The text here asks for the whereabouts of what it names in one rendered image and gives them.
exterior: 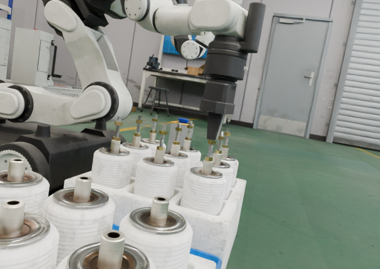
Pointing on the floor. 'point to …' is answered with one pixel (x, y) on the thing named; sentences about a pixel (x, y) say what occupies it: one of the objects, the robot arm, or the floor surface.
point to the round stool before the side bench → (158, 100)
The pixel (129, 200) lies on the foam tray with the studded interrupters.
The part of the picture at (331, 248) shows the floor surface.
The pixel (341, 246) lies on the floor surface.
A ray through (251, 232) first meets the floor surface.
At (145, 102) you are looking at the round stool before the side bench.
